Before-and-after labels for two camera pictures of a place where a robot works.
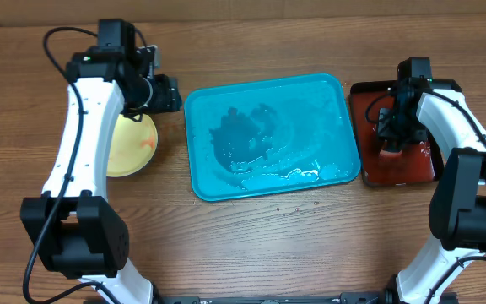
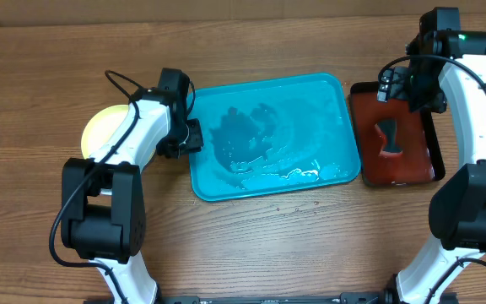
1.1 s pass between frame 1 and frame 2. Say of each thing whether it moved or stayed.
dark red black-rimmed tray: stayed
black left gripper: moved
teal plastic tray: stayed
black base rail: stayed
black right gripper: moved
